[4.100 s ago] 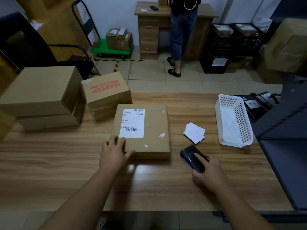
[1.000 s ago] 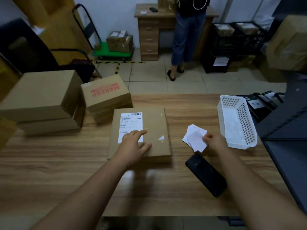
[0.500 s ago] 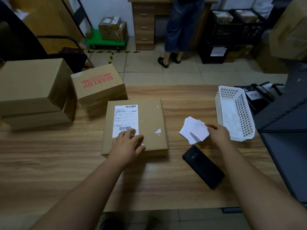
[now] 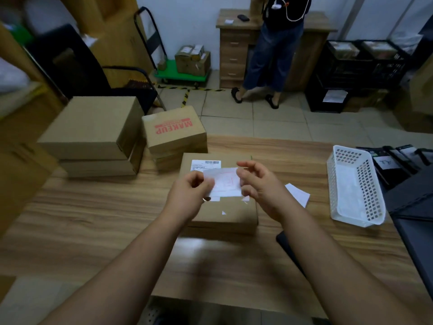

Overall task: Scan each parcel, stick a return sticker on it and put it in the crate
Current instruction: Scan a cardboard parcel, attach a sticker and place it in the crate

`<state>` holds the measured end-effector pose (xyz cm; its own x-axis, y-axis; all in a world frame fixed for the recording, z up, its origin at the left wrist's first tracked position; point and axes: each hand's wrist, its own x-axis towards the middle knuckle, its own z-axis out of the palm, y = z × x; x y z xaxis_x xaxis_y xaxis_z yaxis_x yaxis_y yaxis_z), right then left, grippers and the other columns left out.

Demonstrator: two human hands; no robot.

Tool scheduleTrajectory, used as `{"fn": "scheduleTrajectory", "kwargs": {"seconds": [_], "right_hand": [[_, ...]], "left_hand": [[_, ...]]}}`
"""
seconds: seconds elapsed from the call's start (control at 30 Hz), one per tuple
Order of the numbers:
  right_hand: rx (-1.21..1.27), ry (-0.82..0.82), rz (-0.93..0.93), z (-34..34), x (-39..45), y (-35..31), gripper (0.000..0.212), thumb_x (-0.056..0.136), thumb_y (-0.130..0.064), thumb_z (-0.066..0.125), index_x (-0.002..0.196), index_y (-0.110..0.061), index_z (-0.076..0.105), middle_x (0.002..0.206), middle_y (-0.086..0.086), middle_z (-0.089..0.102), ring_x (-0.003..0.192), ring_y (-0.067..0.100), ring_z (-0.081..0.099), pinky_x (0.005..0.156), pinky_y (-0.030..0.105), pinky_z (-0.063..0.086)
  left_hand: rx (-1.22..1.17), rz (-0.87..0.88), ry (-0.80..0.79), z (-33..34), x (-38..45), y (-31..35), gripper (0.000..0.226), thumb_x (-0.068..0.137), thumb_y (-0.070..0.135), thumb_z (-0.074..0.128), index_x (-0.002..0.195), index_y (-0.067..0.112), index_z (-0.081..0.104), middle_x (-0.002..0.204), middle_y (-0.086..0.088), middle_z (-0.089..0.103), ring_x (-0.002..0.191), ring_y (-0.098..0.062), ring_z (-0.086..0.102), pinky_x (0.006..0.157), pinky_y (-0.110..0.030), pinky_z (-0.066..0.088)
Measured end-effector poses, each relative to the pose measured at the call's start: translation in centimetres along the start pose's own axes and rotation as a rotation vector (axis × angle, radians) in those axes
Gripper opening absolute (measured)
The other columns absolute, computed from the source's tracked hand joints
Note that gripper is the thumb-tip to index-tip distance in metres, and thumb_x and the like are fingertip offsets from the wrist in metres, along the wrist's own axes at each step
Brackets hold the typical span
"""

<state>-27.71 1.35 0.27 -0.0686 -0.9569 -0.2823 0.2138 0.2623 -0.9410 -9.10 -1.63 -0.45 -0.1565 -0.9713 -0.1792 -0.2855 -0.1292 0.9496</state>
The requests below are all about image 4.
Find stack of large cardboard boxes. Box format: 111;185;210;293
0;0;153;234

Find person's right forearm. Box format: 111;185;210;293
281;203;433;325

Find black handheld scanner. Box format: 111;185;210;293
276;230;305;276

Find black plastic crates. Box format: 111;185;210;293
305;76;351;114

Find white perforated plastic tray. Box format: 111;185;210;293
326;145;386;228

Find stack of white stickers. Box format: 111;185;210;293
285;183;311;209

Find small green packet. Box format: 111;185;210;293
5;23;34;46

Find black office chair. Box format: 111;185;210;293
25;24;166;116

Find black scanners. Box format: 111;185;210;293
370;150;410;186

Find labelled flat cardboard box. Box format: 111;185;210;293
362;41;398;60

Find white standing air conditioner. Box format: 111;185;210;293
338;0;433;41

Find dark metal shelf rack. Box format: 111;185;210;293
384;165;433;302

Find person's left hand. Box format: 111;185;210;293
162;171;216;227

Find grey soft parcel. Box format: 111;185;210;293
23;0;80;34

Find person's left forearm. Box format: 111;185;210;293
39;213;193;325

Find knotted white plastic bag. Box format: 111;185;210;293
0;59;29;95

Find medium taped cardboard box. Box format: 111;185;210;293
175;52;212;77

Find red stamped white sticker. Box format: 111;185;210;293
203;167;245;199

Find red striped cardboard box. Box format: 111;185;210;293
142;105;209;172

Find pile of translucent backing papers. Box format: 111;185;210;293
335;165;368;220

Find green platform trolley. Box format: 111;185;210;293
134;6;212;88

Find flat brown parcel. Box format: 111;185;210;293
0;83;45;119

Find grey perforated shoe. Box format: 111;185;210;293
143;306;166;325

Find stack of small cardboard boxes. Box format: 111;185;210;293
249;0;268;17

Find wooden drawer desk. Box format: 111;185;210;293
216;9;338;92

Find black flat device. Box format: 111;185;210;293
384;146;420;175
396;144;428;166
414;148;433;166

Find person's right hand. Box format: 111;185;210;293
236;160;298;224

